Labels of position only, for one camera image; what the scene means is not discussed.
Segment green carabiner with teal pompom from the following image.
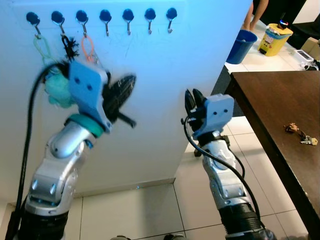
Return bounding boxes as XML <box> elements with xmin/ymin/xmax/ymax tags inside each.
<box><xmin>32</xmin><ymin>35</ymin><xmax>76</xmax><ymax>108</ymax></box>

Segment blue plastic bucket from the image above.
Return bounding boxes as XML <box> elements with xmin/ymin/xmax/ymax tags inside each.
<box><xmin>226</xmin><ymin>29</ymin><xmax>258</xmax><ymax>65</ymax></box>

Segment dark brown wooden table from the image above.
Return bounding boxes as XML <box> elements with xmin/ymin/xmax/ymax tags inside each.
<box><xmin>225</xmin><ymin>70</ymin><xmax>320</xmax><ymax>240</ymax></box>

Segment small cardboard box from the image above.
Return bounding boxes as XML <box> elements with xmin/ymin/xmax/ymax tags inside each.
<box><xmin>301</xmin><ymin>37</ymin><xmax>320</xmax><ymax>61</ymax></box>

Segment white flat device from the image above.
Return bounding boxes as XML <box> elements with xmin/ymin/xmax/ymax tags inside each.
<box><xmin>295</xmin><ymin>49</ymin><xmax>317</xmax><ymax>70</ymax></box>

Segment yellow round container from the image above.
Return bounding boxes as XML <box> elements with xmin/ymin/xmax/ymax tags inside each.
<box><xmin>258</xmin><ymin>22</ymin><xmax>294</xmax><ymax>57</ymax></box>

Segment person bare legs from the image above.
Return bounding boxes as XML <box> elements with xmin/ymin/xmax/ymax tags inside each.
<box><xmin>242</xmin><ymin>0</ymin><xmax>271</xmax><ymax>32</ymax></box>

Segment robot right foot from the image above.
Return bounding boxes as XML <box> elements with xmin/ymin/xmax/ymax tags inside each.
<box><xmin>164</xmin><ymin>233</ymin><xmax>186</xmax><ymax>240</ymax></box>

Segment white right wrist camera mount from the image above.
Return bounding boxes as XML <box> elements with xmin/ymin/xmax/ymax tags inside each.
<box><xmin>192</xmin><ymin>93</ymin><xmax>236</xmax><ymax>141</ymax></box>

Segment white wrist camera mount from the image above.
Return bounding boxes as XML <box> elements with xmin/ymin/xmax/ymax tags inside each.
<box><xmin>67</xmin><ymin>60</ymin><xmax>113</xmax><ymax>133</ymax></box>
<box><xmin>192</xmin><ymin>93</ymin><xmax>236</xmax><ymax>141</ymax></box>

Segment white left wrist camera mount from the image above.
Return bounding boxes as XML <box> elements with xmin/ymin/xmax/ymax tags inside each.
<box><xmin>67</xmin><ymin>60</ymin><xmax>113</xmax><ymax>133</ymax></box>

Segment orange carabiner keychain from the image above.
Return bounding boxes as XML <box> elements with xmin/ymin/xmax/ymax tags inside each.
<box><xmin>81</xmin><ymin>34</ymin><xmax>97</xmax><ymax>63</ymax></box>

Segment black fuzzy keychain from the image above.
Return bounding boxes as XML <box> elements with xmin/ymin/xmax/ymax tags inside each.
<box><xmin>61</xmin><ymin>34</ymin><xmax>81</xmax><ymax>61</ymax></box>

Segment white hook rail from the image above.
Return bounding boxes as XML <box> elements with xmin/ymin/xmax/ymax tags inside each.
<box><xmin>11</xmin><ymin>2</ymin><xmax>187</xmax><ymax>31</ymax></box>

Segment black-knobbed metal wall hook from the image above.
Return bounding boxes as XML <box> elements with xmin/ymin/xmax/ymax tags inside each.
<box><xmin>144</xmin><ymin>7</ymin><xmax>157</xmax><ymax>35</ymax></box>
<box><xmin>75</xmin><ymin>10</ymin><xmax>90</xmax><ymax>37</ymax></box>
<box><xmin>122</xmin><ymin>8</ymin><xmax>135</xmax><ymax>36</ymax></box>
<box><xmin>166</xmin><ymin>7</ymin><xmax>178</xmax><ymax>34</ymax></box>
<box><xmin>51</xmin><ymin>11</ymin><xmax>67</xmax><ymax>37</ymax></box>
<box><xmin>99</xmin><ymin>9</ymin><xmax>112</xmax><ymax>37</ymax></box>
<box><xmin>26</xmin><ymin>12</ymin><xmax>43</xmax><ymax>38</ymax></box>

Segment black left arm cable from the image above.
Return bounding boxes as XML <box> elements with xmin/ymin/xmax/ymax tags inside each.
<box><xmin>5</xmin><ymin>61</ymin><xmax>71</xmax><ymax>240</ymax></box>

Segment keys with brown keychain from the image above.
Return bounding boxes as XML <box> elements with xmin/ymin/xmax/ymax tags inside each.
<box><xmin>285</xmin><ymin>123</ymin><xmax>319</xmax><ymax>147</ymax></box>

